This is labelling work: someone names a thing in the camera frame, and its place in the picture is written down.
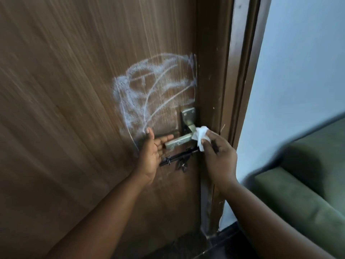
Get white tissue paper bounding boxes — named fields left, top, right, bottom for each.
left=191, top=126, right=210, bottom=153

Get person's left hand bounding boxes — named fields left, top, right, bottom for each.
left=134, top=127, right=174, bottom=185

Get person's right forearm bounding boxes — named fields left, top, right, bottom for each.
left=213, top=178, right=335, bottom=259

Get green sofa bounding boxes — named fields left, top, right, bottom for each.
left=253, top=117, right=345, bottom=259

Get metal door lever handle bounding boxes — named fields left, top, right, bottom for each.
left=164, top=108, right=198, bottom=151

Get black sliding door bolt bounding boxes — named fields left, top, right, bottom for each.
left=159, top=147, right=201, bottom=173

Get brown wooden door frame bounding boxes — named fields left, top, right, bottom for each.
left=195, top=0, right=273, bottom=235

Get person's left forearm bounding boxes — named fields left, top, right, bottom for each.
left=44, top=170, right=153, bottom=259

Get person's right hand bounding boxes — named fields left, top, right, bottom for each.
left=199, top=130, right=239, bottom=188

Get brown wooden door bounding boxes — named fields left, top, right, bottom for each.
left=0, top=0, right=213, bottom=259

